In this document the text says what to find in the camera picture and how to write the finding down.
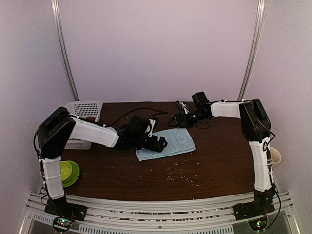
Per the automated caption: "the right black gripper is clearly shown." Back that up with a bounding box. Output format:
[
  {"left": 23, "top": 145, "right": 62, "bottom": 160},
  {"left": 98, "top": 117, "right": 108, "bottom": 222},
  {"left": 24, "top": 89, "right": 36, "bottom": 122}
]
[{"left": 170, "top": 109, "right": 207, "bottom": 128}]

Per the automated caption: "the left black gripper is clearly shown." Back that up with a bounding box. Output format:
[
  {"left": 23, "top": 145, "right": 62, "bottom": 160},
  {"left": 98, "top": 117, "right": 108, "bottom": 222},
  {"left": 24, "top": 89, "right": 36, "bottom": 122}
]
[{"left": 132, "top": 134, "right": 167, "bottom": 152}]

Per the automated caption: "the light blue towel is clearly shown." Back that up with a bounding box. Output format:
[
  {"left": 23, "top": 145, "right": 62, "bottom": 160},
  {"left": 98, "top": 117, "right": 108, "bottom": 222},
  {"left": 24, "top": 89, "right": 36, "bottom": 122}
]
[{"left": 136, "top": 128, "right": 196, "bottom": 161}]

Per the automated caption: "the rust brown towel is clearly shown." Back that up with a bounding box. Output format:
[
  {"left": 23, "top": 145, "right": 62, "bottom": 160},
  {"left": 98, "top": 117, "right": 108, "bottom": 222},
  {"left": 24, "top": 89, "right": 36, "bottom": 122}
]
[{"left": 86, "top": 117, "right": 95, "bottom": 122}]

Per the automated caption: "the white perforated plastic basket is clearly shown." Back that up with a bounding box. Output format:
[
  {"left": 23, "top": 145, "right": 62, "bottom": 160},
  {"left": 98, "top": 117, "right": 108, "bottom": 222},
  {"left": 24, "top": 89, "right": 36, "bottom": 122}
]
[{"left": 64, "top": 100, "right": 103, "bottom": 150}]

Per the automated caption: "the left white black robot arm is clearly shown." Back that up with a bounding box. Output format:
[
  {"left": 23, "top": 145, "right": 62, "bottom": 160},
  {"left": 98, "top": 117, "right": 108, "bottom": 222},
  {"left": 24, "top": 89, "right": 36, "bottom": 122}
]
[{"left": 33, "top": 107, "right": 168, "bottom": 216}]

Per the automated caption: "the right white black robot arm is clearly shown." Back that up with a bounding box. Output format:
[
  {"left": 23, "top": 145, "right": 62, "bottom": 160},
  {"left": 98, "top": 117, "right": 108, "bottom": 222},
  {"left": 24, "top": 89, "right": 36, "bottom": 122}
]
[{"left": 167, "top": 92, "right": 276, "bottom": 215}]

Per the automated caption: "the green plate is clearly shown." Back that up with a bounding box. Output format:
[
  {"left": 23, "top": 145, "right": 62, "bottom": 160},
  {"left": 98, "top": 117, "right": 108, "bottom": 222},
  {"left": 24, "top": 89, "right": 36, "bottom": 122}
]
[{"left": 62, "top": 160, "right": 80, "bottom": 188}]

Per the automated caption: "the green bowl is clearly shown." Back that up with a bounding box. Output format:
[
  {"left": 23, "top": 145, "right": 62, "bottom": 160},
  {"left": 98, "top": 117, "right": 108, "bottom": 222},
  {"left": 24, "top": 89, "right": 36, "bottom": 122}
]
[{"left": 60, "top": 161, "right": 73, "bottom": 182}]

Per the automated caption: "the patterned paper cup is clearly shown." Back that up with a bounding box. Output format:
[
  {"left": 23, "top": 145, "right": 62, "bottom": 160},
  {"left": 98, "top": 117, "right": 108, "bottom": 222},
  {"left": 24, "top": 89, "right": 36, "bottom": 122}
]
[{"left": 270, "top": 147, "right": 282, "bottom": 164}]

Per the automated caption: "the left round circuit board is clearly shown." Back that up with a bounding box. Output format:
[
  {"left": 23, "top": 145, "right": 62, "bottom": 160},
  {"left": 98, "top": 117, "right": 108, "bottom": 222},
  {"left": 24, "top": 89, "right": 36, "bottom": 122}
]
[{"left": 52, "top": 217, "right": 74, "bottom": 232}]

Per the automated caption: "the round circuit board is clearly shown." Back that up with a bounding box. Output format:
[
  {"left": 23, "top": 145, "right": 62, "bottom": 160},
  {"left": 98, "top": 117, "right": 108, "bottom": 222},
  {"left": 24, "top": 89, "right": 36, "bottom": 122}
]
[
  {"left": 52, "top": 217, "right": 74, "bottom": 232},
  {"left": 248, "top": 218, "right": 268, "bottom": 232}
]

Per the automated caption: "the right round circuit board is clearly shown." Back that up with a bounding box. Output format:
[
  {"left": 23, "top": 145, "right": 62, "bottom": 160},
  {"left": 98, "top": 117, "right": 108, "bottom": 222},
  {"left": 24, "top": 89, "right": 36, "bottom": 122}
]
[{"left": 248, "top": 218, "right": 268, "bottom": 232}]

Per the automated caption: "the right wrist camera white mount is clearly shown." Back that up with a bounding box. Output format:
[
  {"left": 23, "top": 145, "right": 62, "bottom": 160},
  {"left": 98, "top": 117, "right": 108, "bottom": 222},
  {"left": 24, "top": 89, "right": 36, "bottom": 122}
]
[{"left": 175, "top": 100, "right": 192, "bottom": 114}]

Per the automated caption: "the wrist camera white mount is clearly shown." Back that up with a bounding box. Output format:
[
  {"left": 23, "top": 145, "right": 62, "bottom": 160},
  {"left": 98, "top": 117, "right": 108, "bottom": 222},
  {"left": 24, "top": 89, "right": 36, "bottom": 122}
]
[
  {"left": 175, "top": 100, "right": 192, "bottom": 114},
  {"left": 145, "top": 117, "right": 159, "bottom": 137}
]

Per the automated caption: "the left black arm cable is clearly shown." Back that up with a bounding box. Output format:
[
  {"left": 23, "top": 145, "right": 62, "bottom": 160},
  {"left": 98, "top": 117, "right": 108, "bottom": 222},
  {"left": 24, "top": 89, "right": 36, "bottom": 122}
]
[{"left": 104, "top": 108, "right": 169, "bottom": 127}]

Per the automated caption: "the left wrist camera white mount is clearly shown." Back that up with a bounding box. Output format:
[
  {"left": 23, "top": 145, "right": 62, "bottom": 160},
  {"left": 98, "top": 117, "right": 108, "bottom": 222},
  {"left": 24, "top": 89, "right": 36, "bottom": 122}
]
[{"left": 145, "top": 117, "right": 159, "bottom": 137}]

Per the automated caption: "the aluminium front rail frame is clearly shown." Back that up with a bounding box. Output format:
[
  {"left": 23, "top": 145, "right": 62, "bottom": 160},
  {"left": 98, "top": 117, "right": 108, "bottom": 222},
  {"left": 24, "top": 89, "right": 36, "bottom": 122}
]
[{"left": 17, "top": 189, "right": 304, "bottom": 234}]

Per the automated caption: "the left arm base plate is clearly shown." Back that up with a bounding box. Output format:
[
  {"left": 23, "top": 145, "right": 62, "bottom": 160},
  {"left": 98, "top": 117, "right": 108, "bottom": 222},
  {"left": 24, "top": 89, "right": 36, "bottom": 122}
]
[{"left": 44, "top": 201, "right": 87, "bottom": 221}]

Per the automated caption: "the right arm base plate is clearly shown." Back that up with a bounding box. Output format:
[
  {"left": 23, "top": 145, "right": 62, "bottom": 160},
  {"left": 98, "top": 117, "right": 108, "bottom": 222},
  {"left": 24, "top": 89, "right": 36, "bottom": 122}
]
[{"left": 233, "top": 202, "right": 275, "bottom": 221}]

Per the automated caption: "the right aluminium corner post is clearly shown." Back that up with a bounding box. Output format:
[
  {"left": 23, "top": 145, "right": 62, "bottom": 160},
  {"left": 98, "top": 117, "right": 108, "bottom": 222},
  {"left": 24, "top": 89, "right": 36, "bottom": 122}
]
[{"left": 237, "top": 0, "right": 267, "bottom": 101}]

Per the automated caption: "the aluminium corner post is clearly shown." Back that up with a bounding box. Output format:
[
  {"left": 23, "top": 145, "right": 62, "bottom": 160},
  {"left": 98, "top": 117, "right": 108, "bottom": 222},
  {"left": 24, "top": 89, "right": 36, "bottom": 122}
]
[
  {"left": 237, "top": 0, "right": 267, "bottom": 101},
  {"left": 51, "top": 0, "right": 79, "bottom": 101}
]

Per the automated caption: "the left aluminium corner post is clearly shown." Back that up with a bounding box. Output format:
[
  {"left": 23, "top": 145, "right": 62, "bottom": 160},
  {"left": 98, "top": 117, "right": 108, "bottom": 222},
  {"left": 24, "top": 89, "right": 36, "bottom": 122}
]
[{"left": 51, "top": 0, "right": 79, "bottom": 101}]

